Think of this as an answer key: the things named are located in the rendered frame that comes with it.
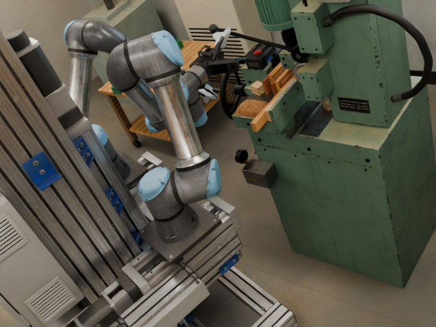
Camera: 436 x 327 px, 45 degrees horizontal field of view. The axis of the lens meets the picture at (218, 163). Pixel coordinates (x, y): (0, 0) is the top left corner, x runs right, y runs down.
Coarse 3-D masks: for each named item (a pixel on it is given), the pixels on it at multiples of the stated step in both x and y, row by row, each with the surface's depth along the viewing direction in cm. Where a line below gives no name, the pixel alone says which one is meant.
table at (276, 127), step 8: (248, 88) 224; (256, 96) 212; (264, 96) 210; (272, 96) 208; (304, 96) 206; (296, 104) 203; (288, 112) 200; (296, 112) 204; (240, 120) 206; (248, 120) 203; (280, 120) 197; (288, 120) 201; (248, 128) 206; (264, 128) 201; (272, 128) 197; (280, 128) 198
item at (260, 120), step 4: (292, 76) 207; (288, 80) 205; (272, 100) 199; (268, 104) 197; (264, 108) 196; (260, 112) 195; (264, 112) 194; (256, 116) 194; (260, 116) 193; (264, 116) 194; (256, 120) 192; (260, 120) 193; (264, 120) 195; (252, 124) 192; (256, 124) 192; (260, 124) 193; (264, 124) 195; (252, 128) 193; (256, 128) 192; (260, 128) 194
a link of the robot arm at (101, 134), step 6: (96, 126) 206; (96, 132) 203; (102, 132) 203; (102, 138) 203; (108, 138) 208; (102, 144) 203; (108, 144) 206; (108, 150) 206; (114, 150) 210; (114, 156) 209
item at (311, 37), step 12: (312, 0) 168; (300, 12) 164; (312, 12) 162; (324, 12) 166; (300, 24) 167; (312, 24) 164; (300, 36) 170; (312, 36) 167; (324, 36) 168; (300, 48) 174; (312, 48) 171; (324, 48) 170
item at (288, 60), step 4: (280, 52) 204; (284, 52) 203; (288, 52) 202; (280, 56) 204; (284, 56) 203; (288, 56) 202; (280, 60) 206; (284, 60) 204; (288, 60) 203; (292, 60) 202; (284, 64) 205; (288, 64) 205; (292, 64) 203; (284, 68) 207; (288, 68) 206
